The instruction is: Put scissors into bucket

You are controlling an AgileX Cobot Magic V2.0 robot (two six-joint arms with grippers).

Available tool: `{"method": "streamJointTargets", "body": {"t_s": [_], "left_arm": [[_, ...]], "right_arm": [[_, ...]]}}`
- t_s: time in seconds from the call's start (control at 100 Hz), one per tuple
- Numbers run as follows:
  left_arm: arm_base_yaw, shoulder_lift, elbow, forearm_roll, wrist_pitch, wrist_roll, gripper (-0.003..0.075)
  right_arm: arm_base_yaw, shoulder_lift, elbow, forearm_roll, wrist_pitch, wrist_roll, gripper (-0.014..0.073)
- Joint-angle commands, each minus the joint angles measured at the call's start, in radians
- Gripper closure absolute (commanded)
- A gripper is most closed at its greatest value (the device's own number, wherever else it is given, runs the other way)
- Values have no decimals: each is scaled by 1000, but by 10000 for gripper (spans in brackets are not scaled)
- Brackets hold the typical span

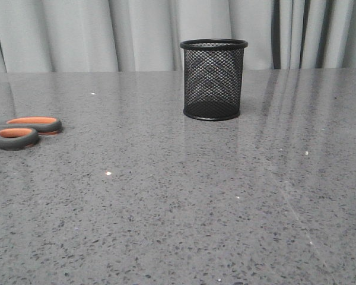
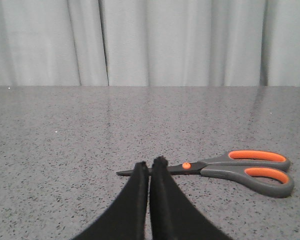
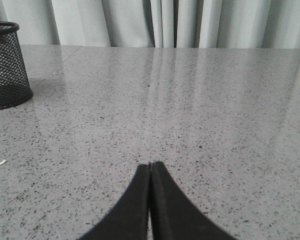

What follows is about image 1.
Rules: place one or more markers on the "grey orange handled scissors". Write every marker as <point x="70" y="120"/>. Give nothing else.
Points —
<point x="20" y="133"/>

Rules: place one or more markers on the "black mesh metal bucket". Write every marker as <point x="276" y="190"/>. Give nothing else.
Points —
<point x="213" y="70"/>

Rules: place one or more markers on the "grey pleated curtain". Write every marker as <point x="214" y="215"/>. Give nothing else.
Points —
<point x="82" y="36"/>

